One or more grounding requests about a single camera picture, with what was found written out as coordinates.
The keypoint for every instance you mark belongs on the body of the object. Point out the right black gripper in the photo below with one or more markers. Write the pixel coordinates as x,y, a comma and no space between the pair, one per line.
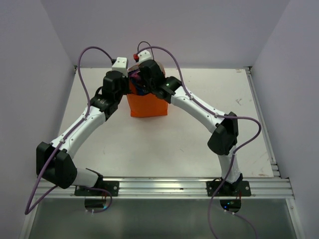
144,81

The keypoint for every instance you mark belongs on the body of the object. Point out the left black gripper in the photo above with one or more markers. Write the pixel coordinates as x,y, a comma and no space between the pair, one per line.
126,80

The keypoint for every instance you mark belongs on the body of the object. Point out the blue Burts chip bag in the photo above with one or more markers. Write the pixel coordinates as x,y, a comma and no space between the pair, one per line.
138,87

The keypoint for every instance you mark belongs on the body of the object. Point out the purple snack packet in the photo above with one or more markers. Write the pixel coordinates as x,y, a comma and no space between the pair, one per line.
135,74

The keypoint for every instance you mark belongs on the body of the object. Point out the orange paper bag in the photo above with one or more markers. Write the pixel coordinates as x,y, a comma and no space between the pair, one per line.
146,106

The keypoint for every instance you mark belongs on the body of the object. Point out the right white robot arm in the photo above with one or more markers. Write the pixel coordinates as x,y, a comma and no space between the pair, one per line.
222,126

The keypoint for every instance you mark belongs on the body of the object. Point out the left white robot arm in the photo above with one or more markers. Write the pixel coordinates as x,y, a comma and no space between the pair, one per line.
54,160

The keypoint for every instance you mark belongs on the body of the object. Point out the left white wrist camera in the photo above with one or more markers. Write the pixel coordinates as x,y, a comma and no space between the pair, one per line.
120,64

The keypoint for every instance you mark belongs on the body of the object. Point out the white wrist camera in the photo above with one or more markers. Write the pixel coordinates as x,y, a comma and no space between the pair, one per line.
142,56
120,64

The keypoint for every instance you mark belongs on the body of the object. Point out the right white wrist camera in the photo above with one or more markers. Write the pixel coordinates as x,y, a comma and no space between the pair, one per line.
142,56

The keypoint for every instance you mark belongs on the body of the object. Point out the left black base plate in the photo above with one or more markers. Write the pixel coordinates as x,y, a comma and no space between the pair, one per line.
102,188

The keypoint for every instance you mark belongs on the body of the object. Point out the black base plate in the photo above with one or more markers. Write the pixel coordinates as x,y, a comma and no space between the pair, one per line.
102,188
241,188

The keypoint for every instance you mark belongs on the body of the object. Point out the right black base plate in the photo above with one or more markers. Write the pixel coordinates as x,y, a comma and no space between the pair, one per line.
241,188

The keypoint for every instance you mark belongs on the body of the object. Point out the aluminium mounting rail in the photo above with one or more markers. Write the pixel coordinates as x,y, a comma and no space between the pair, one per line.
195,188

